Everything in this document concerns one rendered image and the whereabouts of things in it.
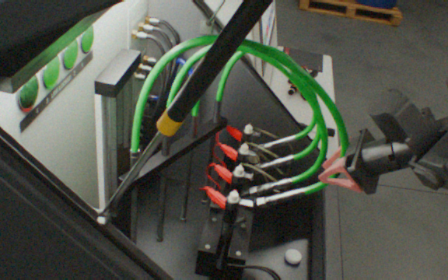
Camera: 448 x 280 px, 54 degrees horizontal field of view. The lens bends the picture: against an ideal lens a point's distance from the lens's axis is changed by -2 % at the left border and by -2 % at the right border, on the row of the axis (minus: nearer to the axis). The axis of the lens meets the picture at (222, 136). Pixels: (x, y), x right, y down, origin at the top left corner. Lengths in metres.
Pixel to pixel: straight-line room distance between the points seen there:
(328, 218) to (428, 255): 1.54
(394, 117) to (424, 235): 2.07
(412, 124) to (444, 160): 0.07
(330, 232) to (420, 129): 0.46
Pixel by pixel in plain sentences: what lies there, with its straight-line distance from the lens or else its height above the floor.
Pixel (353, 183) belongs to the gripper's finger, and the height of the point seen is 1.23.
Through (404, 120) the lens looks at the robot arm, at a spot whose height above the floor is 1.38.
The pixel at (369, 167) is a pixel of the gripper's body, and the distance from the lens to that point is 0.76.
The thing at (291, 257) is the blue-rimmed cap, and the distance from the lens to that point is 1.14.
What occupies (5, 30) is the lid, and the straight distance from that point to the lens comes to 0.36.
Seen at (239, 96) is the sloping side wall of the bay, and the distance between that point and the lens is 1.10.
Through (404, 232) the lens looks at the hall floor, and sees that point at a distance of 2.66.
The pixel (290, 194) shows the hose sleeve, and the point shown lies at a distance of 0.85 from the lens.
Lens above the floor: 1.69
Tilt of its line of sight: 35 degrees down
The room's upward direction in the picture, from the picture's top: 9 degrees clockwise
